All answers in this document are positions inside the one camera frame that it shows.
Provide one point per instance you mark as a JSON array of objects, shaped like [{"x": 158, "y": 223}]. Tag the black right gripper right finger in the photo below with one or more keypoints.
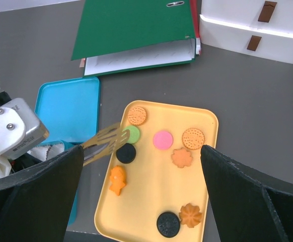
[{"x": 248, "y": 205}]

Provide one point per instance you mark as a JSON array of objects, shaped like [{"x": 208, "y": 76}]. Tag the metal serving tongs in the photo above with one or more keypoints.
[{"x": 104, "y": 143}]

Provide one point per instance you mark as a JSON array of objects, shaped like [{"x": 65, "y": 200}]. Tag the yellow plastic tray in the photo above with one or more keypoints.
[{"x": 153, "y": 183}]

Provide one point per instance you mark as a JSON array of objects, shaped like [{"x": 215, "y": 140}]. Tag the white drawer unit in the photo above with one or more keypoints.
[{"x": 258, "y": 28}]

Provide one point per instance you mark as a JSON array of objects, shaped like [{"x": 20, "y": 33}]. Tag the pink round cookie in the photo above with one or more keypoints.
[{"x": 163, "y": 140}]

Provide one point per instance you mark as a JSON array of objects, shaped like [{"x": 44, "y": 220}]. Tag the orange dotted round cookie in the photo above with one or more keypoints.
[{"x": 137, "y": 115}]

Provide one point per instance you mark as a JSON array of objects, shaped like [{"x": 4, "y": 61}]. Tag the green ring binder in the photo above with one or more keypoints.
[{"x": 119, "y": 36}]

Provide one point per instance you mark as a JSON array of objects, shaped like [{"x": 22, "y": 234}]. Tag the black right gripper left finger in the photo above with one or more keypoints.
[{"x": 35, "y": 202}]

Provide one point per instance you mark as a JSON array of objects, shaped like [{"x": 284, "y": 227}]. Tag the black sandwich cookie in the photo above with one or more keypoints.
[
  {"x": 168, "y": 224},
  {"x": 126, "y": 154}
]

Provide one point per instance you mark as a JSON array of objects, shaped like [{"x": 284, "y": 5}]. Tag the orange fish shaped cookie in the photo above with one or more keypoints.
[{"x": 117, "y": 179}]

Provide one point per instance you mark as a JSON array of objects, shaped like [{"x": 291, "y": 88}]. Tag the blue tin lid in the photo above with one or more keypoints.
[{"x": 69, "y": 109}]

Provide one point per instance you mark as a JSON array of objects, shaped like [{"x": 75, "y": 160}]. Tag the orange flower shaped cookie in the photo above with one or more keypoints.
[{"x": 190, "y": 215}]

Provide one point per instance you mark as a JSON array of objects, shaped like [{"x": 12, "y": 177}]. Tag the green round cookie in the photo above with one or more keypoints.
[{"x": 134, "y": 134}]

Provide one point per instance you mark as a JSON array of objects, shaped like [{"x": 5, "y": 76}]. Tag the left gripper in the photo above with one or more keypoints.
[{"x": 20, "y": 130}]

